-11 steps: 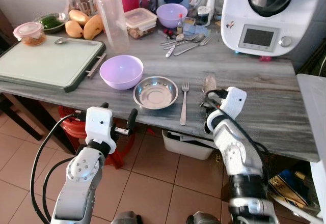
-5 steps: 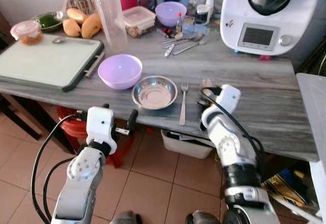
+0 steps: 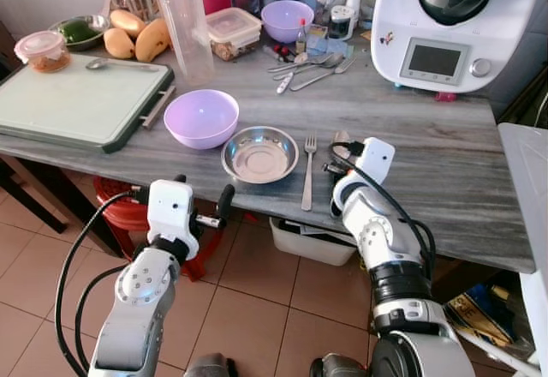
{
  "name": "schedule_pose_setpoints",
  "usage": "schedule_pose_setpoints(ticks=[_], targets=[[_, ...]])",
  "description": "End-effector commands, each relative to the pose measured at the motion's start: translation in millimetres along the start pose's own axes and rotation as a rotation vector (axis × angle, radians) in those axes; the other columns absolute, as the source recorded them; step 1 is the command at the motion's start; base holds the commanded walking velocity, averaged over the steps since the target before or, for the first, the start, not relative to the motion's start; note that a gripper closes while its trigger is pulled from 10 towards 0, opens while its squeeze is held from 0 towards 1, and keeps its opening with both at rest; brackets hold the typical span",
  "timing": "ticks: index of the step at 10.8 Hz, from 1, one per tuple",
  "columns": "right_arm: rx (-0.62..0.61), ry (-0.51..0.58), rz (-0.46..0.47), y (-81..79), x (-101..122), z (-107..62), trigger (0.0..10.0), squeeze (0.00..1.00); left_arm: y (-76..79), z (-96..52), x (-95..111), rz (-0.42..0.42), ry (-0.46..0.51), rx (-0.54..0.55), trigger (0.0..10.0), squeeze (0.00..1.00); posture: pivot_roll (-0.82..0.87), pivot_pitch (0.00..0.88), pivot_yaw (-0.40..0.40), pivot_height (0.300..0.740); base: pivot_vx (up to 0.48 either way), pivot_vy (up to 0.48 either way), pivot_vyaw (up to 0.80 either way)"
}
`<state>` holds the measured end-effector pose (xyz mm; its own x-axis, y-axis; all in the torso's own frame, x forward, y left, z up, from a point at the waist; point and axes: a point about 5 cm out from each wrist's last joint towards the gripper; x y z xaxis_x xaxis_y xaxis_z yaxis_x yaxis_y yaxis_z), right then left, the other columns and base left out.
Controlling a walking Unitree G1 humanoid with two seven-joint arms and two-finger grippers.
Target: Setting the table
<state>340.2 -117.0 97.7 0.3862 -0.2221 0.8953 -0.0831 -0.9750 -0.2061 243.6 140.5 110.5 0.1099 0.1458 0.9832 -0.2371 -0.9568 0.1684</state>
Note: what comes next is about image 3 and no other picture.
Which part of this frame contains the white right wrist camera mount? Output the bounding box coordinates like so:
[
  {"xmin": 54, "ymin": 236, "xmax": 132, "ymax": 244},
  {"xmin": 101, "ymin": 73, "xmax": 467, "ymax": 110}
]
[{"xmin": 354, "ymin": 137, "xmax": 397, "ymax": 187}]

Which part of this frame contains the green bell pepper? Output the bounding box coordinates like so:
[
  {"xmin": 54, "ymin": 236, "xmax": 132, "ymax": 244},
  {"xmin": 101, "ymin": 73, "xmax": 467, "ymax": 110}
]
[{"xmin": 60, "ymin": 20, "xmax": 100, "ymax": 45}]

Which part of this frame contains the white handled knife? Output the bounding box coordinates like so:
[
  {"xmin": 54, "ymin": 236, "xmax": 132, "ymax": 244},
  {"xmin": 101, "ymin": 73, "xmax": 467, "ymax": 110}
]
[{"xmin": 275, "ymin": 70, "xmax": 295, "ymax": 96}]

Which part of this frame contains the small red capped sauce bottle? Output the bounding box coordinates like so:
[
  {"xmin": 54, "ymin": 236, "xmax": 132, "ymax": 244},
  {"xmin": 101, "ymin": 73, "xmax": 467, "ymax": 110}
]
[{"xmin": 295, "ymin": 17, "xmax": 310, "ymax": 57}]

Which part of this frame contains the round pink lidded food tub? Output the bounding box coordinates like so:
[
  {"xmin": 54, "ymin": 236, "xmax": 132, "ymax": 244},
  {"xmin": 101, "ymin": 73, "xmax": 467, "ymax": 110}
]
[{"xmin": 14, "ymin": 31, "xmax": 73, "ymax": 74}]

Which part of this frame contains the white plastic side table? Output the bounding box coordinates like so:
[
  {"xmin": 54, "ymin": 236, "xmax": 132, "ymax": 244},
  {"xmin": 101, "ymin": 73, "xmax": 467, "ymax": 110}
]
[{"xmin": 497, "ymin": 123, "xmax": 548, "ymax": 377}]

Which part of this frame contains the clear bottle orange cap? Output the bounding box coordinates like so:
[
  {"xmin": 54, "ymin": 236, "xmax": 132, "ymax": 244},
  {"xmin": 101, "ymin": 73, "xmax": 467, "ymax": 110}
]
[{"xmin": 154, "ymin": 0, "xmax": 217, "ymax": 87}]

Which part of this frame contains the white kitchen food processor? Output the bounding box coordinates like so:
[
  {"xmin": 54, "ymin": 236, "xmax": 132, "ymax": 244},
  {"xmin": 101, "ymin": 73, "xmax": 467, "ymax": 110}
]
[{"xmin": 371, "ymin": 0, "xmax": 537, "ymax": 96}]

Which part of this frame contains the steel bowl with vegetables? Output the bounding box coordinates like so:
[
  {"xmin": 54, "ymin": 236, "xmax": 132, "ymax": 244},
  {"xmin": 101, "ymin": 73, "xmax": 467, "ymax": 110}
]
[{"xmin": 49, "ymin": 15, "xmax": 113, "ymax": 52}]

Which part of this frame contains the red plastic stool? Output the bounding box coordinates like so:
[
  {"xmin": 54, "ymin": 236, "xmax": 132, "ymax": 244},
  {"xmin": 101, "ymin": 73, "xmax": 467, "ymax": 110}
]
[{"xmin": 92, "ymin": 176, "xmax": 234, "ymax": 281}]

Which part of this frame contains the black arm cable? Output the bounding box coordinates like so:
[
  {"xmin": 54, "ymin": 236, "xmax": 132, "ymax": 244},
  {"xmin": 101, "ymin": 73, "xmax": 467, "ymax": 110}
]
[
  {"xmin": 329, "ymin": 141, "xmax": 438, "ymax": 280},
  {"xmin": 55, "ymin": 187, "xmax": 153, "ymax": 377}
]

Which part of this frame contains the small white kitchen appliance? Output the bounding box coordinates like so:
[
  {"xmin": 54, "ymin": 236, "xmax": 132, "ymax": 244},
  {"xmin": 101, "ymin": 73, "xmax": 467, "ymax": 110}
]
[{"xmin": 329, "ymin": 0, "xmax": 371, "ymax": 40}]

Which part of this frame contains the steel dinner fork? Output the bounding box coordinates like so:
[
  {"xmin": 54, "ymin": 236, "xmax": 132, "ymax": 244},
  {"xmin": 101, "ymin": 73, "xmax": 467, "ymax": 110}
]
[{"xmin": 300, "ymin": 133, "xmax": 319, "ymax": 212}]

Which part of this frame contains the steel table spoon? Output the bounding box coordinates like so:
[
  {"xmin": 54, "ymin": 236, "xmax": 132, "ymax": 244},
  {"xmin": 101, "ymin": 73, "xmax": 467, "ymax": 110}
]
[{"xmin": 333, "ymin": 130, "xmax": 353, "ymax": 160}]

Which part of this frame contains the small purple plastic bowl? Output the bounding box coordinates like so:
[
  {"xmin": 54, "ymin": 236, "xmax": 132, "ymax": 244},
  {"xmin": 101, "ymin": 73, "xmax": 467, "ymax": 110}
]
[{"xmin": 260, "ymin": 0, "xmax": 316, "ymax": 45}]

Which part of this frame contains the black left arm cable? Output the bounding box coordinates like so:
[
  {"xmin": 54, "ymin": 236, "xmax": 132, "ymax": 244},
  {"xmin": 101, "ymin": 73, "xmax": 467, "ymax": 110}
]
[{"xmin": 55, "ymin": 187, "xmax": 153, "ymax": 377}]

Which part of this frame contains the yellow mango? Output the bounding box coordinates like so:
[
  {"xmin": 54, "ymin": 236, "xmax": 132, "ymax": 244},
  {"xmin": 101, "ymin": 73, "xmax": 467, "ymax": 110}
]
[
  {"xmin": 110, "ymin": 9, "xmax": 148, "ymax": 38},
  {"xmin": 103, "ymin": 27, "xmax": 137, "ymax": 60},
  {"xmin": 134, "ymin": 19, "xmax": 171, "ymax": 63}
]

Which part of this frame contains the long steel spoon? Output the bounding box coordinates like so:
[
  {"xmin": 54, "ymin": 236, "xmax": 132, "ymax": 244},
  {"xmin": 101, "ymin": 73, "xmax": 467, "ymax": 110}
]
[{"xmin": 84, "ymin": 57, "xmax": 164, "ymax": 74}]

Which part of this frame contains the large purple plastic bowl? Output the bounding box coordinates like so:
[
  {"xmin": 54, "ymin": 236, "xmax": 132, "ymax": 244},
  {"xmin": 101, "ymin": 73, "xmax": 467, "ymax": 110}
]
[{"xmin": 163, "ymin": 89, "xmax": 241, "ymax": 150}]

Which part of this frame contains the yellow blue printed bag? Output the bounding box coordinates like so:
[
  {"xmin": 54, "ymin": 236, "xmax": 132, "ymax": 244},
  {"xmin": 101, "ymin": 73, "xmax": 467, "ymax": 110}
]
[{"xmin": 444, "ymin": 283, "xmax": 525, "ymax": 350}]

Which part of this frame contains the white plastic bin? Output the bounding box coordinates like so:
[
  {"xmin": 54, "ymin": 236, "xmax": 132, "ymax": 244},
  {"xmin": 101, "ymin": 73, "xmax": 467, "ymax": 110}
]
[{"xmin": 269, "ymin": 217, "xmax": 359, "ymax": 267}]

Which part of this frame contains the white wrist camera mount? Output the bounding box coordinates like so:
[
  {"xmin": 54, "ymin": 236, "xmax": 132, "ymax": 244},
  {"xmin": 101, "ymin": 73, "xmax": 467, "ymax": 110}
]
[
  {"xmin": 354, "ymin": 137, "xmax": 397, "ymax": 187},
  {"xmin": 146, "ymin": 179, "xmax": 200, "ymax": 244}
]

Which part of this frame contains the green rimmed cutting board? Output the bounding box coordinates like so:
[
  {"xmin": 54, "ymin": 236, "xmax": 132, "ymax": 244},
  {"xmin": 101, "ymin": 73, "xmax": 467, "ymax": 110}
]
[{"xmin": 0, "ymin": 54, "xmax": 176, "ymax": 154}]

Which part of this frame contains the grey robot left foot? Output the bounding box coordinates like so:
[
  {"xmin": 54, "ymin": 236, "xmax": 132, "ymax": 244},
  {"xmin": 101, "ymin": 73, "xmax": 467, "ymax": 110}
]
[{"xmin": 183, "ymin": 353, "xmax": 238, "ymax": 377}]

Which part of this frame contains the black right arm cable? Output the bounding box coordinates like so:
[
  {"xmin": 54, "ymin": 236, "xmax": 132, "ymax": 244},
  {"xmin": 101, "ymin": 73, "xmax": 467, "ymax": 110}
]
[{"xmin": 329, "ymin": 141, "xmax": 438, "ymax": 280}]

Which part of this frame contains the shallow steel bowl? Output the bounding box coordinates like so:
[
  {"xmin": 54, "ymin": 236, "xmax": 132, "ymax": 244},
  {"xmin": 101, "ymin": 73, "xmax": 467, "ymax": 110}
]
[{"xmin": 221, "ymin": 126, "xmax": 300, "ymax": 184}]

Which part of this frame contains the square clear food container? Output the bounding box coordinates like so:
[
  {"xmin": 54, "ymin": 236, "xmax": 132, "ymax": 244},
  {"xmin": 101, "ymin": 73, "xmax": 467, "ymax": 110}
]
[{"xmin": 205, "ymin": 8, "xmax": 264, "ymax": 62}]

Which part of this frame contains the grey robot foot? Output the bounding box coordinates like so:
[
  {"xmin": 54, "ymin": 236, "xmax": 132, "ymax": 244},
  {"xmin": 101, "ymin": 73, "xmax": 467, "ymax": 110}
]
[
  {"xmin": 183, "ymin": 353, "xmax": 238, "ymax": 377},
  {"xmin": 309, "ymin": 353, "xmax": 375, "ymax": 377}
]

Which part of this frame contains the grey robot right foot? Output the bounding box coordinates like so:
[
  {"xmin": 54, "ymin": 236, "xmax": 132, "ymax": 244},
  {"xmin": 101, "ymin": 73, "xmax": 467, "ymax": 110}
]
[{"xmin": 309, "ymin": 353, "xmax": 375, "ymax": 377}]

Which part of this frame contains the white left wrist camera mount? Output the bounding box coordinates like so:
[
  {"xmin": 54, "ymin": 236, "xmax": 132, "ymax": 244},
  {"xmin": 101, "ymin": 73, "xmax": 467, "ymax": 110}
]
[{"xmin": 146, "ymin": 179, "xmax": 200, "ymax": 244}]

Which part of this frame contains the steel serving spoon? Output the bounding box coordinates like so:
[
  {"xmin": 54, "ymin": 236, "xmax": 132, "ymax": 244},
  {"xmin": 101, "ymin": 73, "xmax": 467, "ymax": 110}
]
[{"xmin": 267, "ymin": 53, "xmax": 344, "ymax": 75}]

